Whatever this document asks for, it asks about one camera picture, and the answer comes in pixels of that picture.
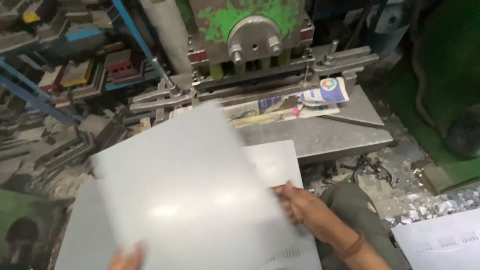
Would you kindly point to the person's right hand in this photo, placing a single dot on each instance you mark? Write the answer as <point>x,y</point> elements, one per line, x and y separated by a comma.
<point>305,212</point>

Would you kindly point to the person's left hand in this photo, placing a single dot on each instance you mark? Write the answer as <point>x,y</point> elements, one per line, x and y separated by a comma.
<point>125,259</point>

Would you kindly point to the person's left fingers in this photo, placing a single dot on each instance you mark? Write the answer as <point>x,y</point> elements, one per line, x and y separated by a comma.
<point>133,252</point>

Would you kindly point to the person's right fingers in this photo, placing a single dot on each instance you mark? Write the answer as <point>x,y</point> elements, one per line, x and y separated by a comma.
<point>287,198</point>

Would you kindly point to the stack of punched grey sheets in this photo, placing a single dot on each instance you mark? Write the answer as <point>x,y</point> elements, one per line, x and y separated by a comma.
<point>275,161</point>

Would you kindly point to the person's olive trouser leg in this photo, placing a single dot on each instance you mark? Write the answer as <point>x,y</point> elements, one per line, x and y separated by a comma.
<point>356,210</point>

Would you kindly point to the brown wristband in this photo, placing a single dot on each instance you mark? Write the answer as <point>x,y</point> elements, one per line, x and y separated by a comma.
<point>350,247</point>

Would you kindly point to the tangle of dark metal scrap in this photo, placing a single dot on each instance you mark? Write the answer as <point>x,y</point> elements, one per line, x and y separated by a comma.
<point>369,170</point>

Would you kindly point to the colourful newspaper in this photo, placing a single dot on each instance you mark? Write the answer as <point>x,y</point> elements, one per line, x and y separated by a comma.
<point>285,107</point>

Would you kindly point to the green container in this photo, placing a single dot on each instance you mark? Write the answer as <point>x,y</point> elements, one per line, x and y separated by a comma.
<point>22,225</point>

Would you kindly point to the heap of metal bars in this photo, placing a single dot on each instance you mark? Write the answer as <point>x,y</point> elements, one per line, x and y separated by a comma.
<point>63,150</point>

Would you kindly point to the pile of small metal scraps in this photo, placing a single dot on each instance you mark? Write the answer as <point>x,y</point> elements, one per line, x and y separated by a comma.
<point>438,206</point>

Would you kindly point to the grey and green punch press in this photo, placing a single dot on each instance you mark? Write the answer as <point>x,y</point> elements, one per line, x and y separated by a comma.
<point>258,48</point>

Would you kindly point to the punched grey metal sheet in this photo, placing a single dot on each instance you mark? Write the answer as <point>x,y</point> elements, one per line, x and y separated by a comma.
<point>440,242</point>

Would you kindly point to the green machine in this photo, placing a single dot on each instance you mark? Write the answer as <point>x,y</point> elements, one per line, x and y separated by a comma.
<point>446,93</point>

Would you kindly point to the blue rack of metal dies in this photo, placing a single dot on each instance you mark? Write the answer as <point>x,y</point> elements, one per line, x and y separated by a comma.
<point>71,56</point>

